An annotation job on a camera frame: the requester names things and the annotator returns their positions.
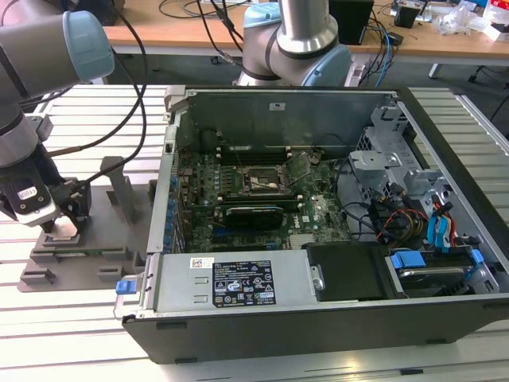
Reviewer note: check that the long wooden desk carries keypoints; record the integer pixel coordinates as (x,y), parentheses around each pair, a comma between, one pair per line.
(179,40)

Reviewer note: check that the black open PC case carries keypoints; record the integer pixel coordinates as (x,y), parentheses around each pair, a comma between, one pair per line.
(278,334)

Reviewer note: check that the black plastic shroud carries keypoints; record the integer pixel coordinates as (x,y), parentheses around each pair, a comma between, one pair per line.
(350,270)

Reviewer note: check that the silver power supply unit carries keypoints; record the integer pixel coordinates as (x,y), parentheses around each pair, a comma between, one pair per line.
(179,278)

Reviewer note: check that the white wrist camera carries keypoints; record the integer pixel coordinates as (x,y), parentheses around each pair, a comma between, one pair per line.
(36,213)

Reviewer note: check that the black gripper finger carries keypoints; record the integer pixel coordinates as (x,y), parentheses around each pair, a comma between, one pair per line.
(47,226)
(79,209)

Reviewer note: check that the silver chipset heatsink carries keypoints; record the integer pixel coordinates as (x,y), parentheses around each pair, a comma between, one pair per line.
(301,241)

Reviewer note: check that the green motherboard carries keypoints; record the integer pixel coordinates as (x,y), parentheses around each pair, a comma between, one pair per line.
(318,215)

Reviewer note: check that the grey plastic case latch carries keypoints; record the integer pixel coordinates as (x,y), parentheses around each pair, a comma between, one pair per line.
(175,99)

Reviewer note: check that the round coin battery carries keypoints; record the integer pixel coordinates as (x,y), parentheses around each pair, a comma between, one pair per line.
(315,158)

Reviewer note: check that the green RAM stick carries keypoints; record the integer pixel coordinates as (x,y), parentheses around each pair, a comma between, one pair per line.
(290,204)

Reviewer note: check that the black power adapter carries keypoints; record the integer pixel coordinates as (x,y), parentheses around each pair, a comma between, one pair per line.
(395,38)

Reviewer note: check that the black RAM slot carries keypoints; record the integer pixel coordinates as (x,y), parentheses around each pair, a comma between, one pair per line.
(258,199)
(293,207)
(254,161)
(292,203)
(254,153)
(254,149)
(258,195)
(254,157)

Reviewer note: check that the silver drive cage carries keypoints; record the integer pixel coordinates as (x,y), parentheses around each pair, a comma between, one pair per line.
(370,163)

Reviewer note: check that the clear plastic bags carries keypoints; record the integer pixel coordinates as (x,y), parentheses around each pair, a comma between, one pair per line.
(461,18)

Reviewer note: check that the black desktop tower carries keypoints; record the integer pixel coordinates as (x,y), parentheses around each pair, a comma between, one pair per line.
(352,20)

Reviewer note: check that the white power strip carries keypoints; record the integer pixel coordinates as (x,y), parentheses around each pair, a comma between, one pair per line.
(355,75)

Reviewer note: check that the black graphics card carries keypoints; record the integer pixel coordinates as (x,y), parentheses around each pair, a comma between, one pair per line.
(254,218)

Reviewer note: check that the hard disk in blue carrier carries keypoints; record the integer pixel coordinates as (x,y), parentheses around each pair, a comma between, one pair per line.
(433,274)

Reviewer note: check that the CPU socket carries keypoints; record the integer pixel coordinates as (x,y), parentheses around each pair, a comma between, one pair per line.
(260,177)

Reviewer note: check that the white label sticker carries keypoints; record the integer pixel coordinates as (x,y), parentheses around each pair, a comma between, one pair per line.
(277,106)

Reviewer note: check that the red box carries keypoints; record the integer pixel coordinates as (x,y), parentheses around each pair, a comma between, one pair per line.
(500,8)

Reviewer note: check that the silver green CPU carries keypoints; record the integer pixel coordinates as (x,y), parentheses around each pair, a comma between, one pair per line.
(63,231)

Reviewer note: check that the black chair base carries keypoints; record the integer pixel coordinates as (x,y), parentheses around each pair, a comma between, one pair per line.
(483,73)

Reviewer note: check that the thin metal locking lever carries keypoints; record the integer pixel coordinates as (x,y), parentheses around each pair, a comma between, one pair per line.
(239,158)

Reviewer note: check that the blue release latch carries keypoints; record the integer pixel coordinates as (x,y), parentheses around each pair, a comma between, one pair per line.
(124,287)

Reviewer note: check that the grey parts rack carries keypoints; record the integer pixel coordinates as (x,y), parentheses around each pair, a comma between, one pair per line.
(103,238)

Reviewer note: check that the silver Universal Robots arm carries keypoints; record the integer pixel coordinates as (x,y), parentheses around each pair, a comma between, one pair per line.
(40,51)

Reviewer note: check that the small black box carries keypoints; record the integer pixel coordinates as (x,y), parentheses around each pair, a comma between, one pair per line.
(407,18)

